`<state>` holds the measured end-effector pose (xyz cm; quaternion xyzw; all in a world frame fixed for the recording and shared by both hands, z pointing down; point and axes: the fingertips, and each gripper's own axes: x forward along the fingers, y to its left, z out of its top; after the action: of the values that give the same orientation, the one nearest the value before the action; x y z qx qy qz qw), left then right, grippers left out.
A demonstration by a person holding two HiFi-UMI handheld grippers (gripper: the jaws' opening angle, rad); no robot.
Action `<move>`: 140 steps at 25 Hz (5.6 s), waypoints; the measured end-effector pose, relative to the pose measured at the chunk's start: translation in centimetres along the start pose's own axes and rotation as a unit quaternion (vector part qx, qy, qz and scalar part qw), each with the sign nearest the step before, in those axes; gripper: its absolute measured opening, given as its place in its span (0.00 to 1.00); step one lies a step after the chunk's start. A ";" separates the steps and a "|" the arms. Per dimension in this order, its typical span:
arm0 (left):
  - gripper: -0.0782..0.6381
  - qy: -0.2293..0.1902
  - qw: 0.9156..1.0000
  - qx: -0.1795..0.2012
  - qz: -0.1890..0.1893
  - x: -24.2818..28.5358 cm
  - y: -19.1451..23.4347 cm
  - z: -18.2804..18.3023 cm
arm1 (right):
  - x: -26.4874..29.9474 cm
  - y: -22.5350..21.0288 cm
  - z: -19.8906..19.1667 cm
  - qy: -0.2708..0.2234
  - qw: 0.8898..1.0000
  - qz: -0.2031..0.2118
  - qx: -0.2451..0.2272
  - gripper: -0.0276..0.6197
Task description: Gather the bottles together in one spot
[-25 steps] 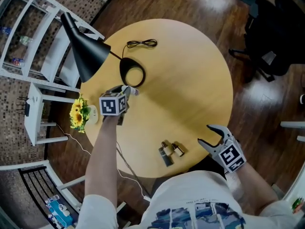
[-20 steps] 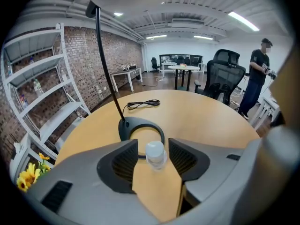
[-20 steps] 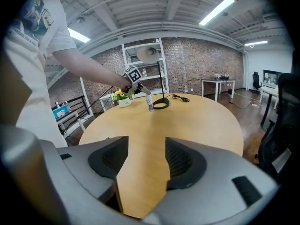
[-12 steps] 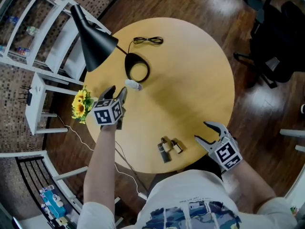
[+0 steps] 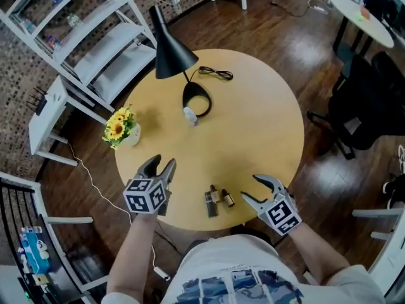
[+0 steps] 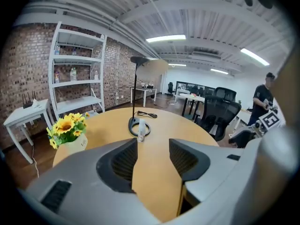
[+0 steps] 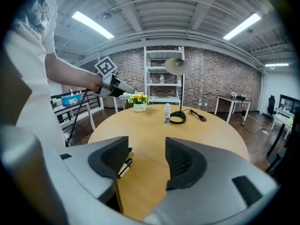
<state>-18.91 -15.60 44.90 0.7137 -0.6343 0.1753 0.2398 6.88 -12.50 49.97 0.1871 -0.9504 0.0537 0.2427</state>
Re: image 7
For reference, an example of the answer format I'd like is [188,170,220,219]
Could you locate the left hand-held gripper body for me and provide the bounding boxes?
[94,56,118,98]

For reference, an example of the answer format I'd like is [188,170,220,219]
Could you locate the person's left hand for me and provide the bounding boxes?
[88,74,103,92]

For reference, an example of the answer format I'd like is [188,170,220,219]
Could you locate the white metal shelf unit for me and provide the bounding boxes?
[143,46,186,105]

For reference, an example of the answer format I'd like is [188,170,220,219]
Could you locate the black lamp cable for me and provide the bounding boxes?
[185,109,207,122]

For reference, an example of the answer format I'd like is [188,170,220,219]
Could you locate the blue tissue box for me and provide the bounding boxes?
[61,95,82,107]

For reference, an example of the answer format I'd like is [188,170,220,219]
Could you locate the black tripod stand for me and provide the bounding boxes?
[65,88,91,147]

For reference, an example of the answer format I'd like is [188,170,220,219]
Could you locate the small brown dropper bottle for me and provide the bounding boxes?
[118,157,134,179]

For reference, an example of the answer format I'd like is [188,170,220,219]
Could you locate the black swivel chair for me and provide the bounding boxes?
[267,95,277,116]

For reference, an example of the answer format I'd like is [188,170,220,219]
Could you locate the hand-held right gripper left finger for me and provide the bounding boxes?
[57,136,130,201]

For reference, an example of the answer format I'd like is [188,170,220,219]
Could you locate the white leg dark top desk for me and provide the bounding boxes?
[214,94,251,124]

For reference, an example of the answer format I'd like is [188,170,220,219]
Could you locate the sunflowers in white pot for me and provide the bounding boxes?
[127,93,150,113]

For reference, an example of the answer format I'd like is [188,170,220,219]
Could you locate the black desk lamp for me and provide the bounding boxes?
[164,57,188,125]

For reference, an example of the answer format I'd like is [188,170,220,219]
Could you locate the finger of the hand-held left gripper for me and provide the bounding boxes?
[110,75,136,98]

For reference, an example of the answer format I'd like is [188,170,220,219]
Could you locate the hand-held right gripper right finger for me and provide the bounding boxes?
[144,136,280,225]

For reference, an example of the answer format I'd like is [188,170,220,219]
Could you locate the black top white frame table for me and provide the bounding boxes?
[50,91,105,135]

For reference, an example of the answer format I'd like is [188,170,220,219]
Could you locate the black office chair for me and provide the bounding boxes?
[266,111,300,180]

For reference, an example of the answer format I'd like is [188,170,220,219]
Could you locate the person's white printed t-shirt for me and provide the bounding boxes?
[4,0,66,147]

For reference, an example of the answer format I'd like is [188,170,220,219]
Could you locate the small white side table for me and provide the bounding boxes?
[113,91,145,113]

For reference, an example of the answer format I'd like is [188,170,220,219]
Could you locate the white tube with purple label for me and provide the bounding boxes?
[164,103,171,125]

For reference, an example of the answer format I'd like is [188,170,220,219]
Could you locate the person's left forearm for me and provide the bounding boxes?
[44,52,94,90]

